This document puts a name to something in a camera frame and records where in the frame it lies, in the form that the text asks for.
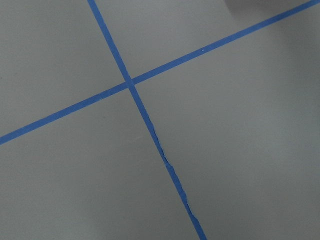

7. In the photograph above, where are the blue tape grid lines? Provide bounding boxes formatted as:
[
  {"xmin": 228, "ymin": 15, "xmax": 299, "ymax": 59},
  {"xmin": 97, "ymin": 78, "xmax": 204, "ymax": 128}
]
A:
[{"xmin": 0, "ymin": 0, "xmax": 319, "ymax": 240}]

